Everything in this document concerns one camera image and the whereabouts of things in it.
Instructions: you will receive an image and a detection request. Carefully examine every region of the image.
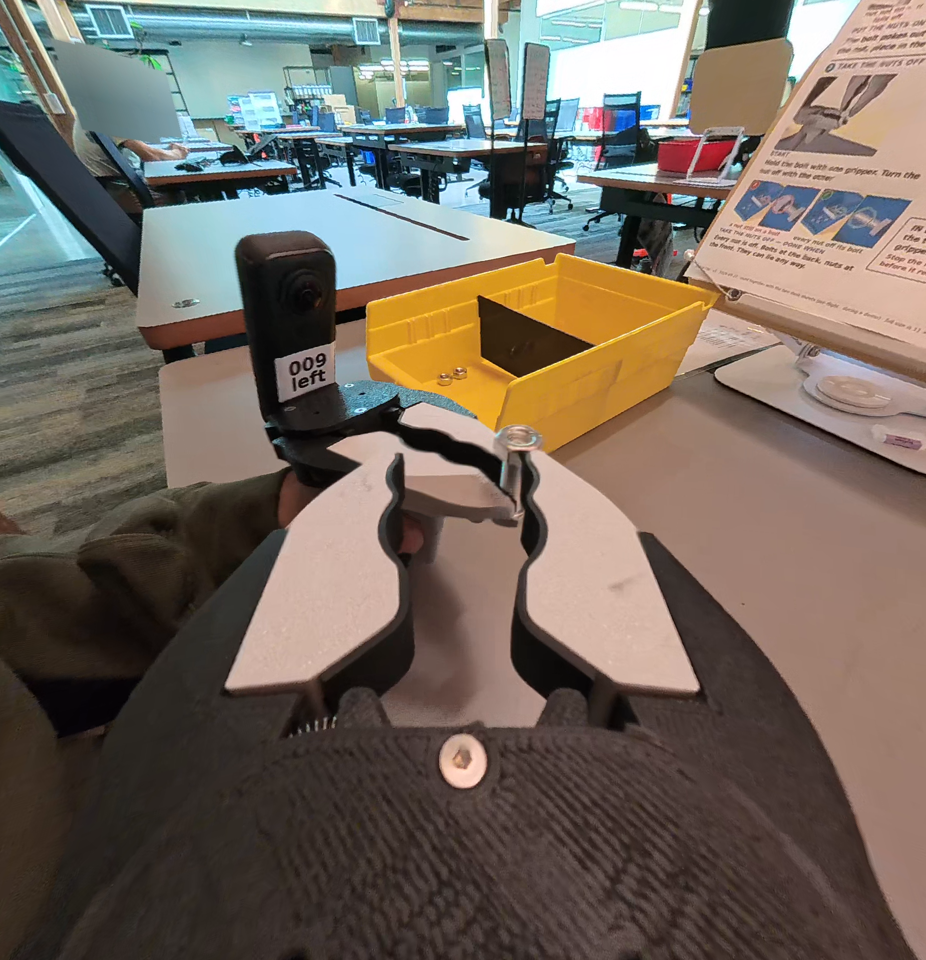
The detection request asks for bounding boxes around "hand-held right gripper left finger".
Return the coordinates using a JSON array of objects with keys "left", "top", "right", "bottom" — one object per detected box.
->
[{"left": 224, "top": 452, "right": 416, "bottom": 695}]

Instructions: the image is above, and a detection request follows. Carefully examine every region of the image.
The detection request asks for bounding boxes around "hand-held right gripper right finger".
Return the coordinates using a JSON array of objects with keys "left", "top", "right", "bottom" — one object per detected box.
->
[{"left": 511, "top": 450, "right": 701, "bottom": 695}]

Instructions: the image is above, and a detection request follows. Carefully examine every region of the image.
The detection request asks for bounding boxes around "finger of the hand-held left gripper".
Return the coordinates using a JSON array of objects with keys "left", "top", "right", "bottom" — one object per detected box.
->
[
  {"left": 397, "top": 405, "right": 510, "bottom": 483},
  {"left": 326, "top": 435, "right": 525, "bottom": 565}
]

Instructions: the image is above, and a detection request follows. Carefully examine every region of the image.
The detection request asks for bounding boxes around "silver bolt with nut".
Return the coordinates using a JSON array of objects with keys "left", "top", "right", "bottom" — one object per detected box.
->
[{"left": 494, "top": 423, "right": 543, "bottom": 520}]

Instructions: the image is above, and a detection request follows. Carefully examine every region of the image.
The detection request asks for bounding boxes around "yellow plastic bin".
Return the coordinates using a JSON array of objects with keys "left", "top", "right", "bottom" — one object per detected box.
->
[{"left": 365, "top": 253, "right": 721, "bottom": 456}]

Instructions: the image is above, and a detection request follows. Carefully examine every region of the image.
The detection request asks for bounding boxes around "person's left forearm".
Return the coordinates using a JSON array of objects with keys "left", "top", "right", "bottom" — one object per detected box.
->
[{"left": 0, "top": 468, "right": 293, "bottom": 695}]

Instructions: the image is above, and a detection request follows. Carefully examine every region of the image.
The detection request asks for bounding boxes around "person's left hand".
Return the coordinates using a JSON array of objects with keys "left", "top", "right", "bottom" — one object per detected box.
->
[{"left": 277, "top": 468, "right": 428, "bottom": 558}]

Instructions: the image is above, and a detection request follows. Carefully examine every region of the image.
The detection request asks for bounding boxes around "white table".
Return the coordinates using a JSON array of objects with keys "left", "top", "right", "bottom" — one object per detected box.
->
[{"left": 136, "top": 187, "right": 578, "bottom": 354}]

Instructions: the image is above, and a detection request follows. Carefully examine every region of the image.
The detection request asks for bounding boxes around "black bin divider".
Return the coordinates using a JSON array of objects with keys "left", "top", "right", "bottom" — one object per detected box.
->
[{"left": 477, "top": 294, "right": 596, "bottom": 378}]

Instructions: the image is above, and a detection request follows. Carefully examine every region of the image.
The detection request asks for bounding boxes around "black panel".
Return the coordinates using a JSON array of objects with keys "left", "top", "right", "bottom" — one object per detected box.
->
[{"left": 0, "top": 96, "right": 143, "bottom": 297}]

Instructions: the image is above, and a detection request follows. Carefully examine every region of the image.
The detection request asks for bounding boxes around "white paper sheet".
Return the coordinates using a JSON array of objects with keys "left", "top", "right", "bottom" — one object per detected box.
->
[{"left": 676, "top": 309, "right": 780, "bottom": 378}]

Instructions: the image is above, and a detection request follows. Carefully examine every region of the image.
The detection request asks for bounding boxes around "black office chair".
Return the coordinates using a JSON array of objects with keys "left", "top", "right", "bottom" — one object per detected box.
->
[
  {"left": 466, "top": 97, "right": 580, "bottom": 220},
  {"left": 583, "top": 91, "right": 645, "bottom": 230}
]

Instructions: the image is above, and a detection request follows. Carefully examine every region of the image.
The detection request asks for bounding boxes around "white stand base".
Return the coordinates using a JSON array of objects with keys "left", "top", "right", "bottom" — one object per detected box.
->
[{"left": 714, "top": 330, "right": 926, "bottom": 479}]

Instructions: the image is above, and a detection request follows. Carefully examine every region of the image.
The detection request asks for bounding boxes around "wooden top table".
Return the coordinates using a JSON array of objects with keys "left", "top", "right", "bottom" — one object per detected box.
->
[{"left": 577, "top": 159, "right": 737, "bottom": 267}]

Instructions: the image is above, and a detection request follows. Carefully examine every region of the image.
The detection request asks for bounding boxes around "tan sheet holder board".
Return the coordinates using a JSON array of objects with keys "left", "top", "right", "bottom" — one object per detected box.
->
[{"left": 686, "top": 255, "right": 926, "bottom": 391}]

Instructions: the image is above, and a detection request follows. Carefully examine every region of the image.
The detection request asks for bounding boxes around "red bin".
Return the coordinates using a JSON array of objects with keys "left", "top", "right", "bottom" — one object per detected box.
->
[{"left": 656, "top": 136, "right": 750, "bottom": 176}]

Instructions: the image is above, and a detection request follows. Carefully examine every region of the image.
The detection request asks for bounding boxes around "clear acrylic stand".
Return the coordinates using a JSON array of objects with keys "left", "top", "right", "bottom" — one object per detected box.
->
[{"left": 686, "top": 126, "right": 747, "bottom": 183}]

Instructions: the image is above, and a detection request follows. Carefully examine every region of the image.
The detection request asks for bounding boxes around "printed instruction sheet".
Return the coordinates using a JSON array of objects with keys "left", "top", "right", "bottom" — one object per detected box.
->
[{"left": 691, "top": 0, "right": 926, "bottom": 335}]

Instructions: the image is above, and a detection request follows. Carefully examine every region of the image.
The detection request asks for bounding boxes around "tan board on post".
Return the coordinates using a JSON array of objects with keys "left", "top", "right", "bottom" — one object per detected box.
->
[{"left": 690, "top": 37, "right": 795, "bottom": 138}]

